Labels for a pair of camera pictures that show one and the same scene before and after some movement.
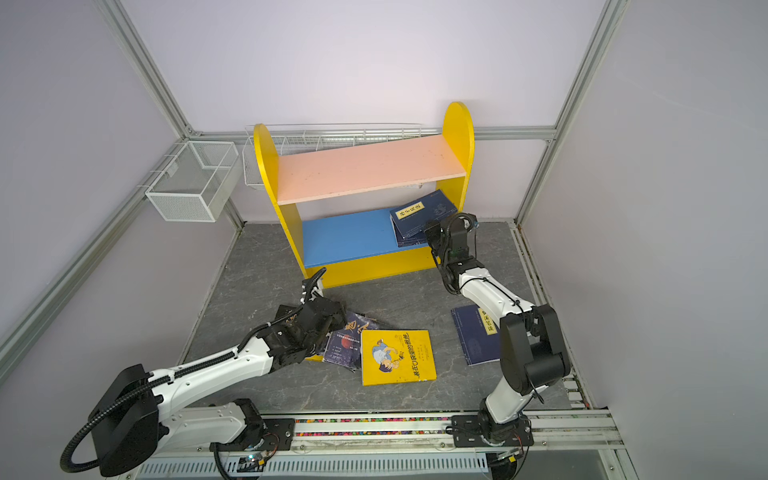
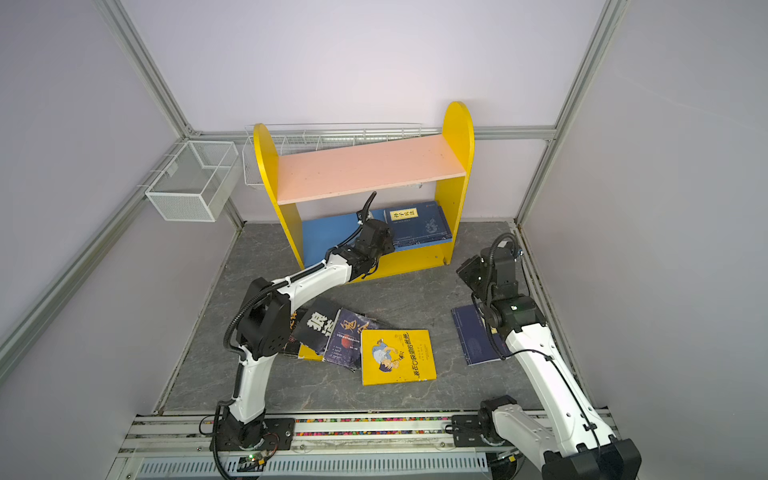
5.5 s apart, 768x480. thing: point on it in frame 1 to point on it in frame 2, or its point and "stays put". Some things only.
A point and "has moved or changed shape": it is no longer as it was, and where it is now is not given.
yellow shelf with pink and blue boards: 336,203 stays put
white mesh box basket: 200,184 stays put
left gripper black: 339,318 to 389,244
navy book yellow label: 411,218 has moved or changed shape
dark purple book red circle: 343,347 stays put
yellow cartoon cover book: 396,356 stays put
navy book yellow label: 479,333 stays put
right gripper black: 433,232 to 471,269
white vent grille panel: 325,466 stays put
